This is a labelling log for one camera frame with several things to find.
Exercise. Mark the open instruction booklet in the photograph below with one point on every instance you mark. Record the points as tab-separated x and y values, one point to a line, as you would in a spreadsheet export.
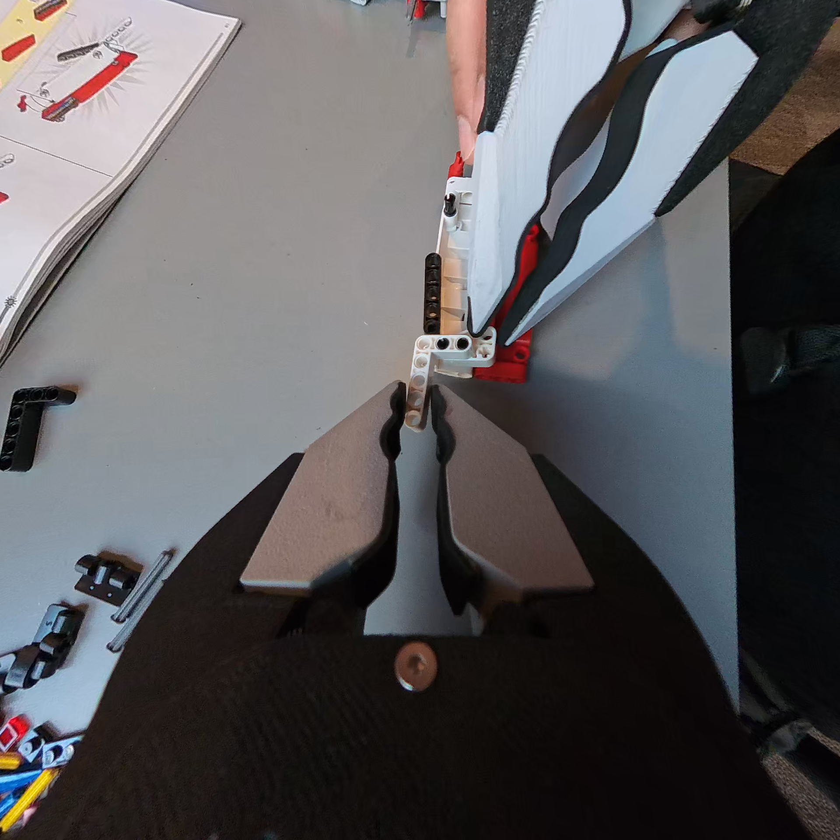
79	164

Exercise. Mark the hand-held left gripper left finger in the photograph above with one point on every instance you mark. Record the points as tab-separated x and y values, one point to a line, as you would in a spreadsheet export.
328	505

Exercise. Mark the black L-shaped brick beam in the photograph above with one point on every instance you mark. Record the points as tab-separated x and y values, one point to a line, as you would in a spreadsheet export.
19	433

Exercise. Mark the grey brick axle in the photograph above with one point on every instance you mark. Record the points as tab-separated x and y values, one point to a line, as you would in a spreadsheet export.
148	581
134	617

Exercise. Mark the small white curved brick piece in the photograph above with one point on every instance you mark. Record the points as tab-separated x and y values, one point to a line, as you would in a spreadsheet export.
485	351

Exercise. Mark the white L-shaped brick beam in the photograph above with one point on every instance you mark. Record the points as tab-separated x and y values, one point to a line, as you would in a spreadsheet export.
418	387

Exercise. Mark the person's right hand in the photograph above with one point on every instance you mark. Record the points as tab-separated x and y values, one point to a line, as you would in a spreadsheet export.
467	65

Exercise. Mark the person's black clothing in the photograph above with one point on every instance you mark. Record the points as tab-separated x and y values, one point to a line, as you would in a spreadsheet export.
787	525

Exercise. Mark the small red connector pin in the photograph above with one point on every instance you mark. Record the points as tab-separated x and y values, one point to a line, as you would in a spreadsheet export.
456	167

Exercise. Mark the pile of coloured brick pieces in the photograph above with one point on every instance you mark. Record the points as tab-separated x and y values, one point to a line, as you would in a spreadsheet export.
26	768

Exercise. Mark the black double brick connector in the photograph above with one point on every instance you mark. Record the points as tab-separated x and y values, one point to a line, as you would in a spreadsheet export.
46	649

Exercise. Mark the red and white brick panel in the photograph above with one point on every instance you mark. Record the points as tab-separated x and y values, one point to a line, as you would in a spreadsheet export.
456	262

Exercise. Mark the shiny black brick connector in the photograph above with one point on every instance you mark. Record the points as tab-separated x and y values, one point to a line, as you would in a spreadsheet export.
108	581

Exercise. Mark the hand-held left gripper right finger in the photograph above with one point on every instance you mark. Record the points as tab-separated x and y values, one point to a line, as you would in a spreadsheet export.
505	512

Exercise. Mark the black straight brick beam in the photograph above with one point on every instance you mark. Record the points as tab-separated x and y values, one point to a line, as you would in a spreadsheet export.
433	292

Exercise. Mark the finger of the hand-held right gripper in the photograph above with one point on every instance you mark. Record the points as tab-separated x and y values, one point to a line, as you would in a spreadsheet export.
525	131
676	131

